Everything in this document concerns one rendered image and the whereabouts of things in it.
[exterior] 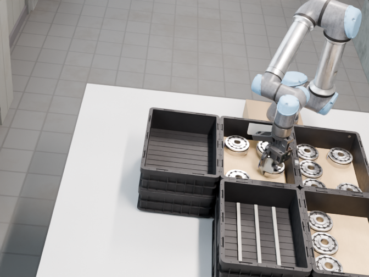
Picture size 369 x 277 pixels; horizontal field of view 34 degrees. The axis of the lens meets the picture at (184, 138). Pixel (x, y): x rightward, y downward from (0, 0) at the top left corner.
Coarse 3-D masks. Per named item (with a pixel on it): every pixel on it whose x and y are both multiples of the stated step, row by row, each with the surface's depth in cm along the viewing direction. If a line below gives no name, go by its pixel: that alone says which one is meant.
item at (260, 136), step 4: (256, 132) 237; (260, 132) 236; (264, 132) 236; (268, 132) 234; (252, 136) 237; (256, 136) 235; (260, 136) 234; (264, 136) 232; (268, 136) 230; (256, 140) 236; (260, 140) 235; (264, 140) 233; (268, 140) 231; (272, 140) 229
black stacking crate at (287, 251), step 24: (240, 192) 224; (264, 192) 223; (288, 192) 223; (216, 216) 221; (264, 216) 223; (288, 216) 225; (216, 240) 212; (264, 240) 214; (288, 240) 215; (216, 264) 203; (288, 264) 206
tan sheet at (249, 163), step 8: (256, 144) 257; (224, 152) 250; (248, 152) 252; (256, 152) 252; (224, 160) 246; (232, 160) 246; (240, 160) 247; (248, 160) 248; (256, 160) 248; (224, 168) 242; (232, 168) 243; (240, 168) 243; (248, 168) 244; (256, 168) 244; (256, 176) 240; (264, 176) 241
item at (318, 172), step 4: (304, 160) 247; (308, 160) 247; (300, 164) 244; (304, 164) 245; (316, 164) 246; (300, 168) 243; (304, 168) 243; (320, 168) 245; (304, 172) 241; (308, 172) 241; (316, 172) 242; (320, 172) 242; (308, 176) 240; (312, 176) 239; (316, 176) 240
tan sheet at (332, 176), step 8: (320, 152) 258; (320, 160) 253; (328, 168) 250; (336, 168) 250; (352, 168) 251; (328, 176) 245; (336, 176) 246; (344, 176) 247; (352, 176) 247; (328, 184) 242; (336, 184) 242
